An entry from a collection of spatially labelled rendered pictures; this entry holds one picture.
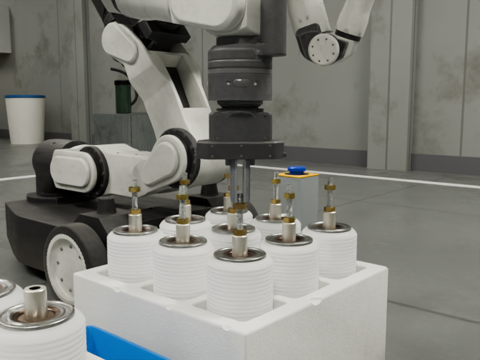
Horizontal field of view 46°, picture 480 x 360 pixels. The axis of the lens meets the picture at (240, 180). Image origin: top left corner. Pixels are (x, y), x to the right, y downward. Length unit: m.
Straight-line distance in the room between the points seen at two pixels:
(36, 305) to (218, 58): 0.37
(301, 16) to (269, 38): 0.70
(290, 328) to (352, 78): 3.65
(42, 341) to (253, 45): 0.43
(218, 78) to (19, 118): 6.30
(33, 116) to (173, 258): 6.20
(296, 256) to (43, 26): 6.83
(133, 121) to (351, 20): 3.34
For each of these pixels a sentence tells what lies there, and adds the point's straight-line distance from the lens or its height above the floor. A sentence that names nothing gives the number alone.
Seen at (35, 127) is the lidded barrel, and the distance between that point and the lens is 7.01.
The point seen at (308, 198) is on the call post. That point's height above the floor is 0.26.
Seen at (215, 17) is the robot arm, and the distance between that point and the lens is 0.74.
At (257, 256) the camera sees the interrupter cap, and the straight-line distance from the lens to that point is 0.79.
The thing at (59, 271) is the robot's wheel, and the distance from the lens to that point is 1.37.
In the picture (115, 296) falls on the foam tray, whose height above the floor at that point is 0.17.
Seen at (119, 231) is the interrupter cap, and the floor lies 0.25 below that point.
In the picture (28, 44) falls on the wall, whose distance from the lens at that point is 7.82.
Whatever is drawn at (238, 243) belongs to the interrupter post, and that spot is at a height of 0.27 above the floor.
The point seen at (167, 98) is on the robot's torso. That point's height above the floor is 0.48.
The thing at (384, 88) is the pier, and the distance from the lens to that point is 4.13.
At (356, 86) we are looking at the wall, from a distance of 4.33.
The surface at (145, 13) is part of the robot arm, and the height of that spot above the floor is 0.60.
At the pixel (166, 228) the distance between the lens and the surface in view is 1.02.
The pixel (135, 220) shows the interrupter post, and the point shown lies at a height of 0.27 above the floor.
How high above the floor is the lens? 0.47
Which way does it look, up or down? 8 degrees down
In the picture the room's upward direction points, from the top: straight up
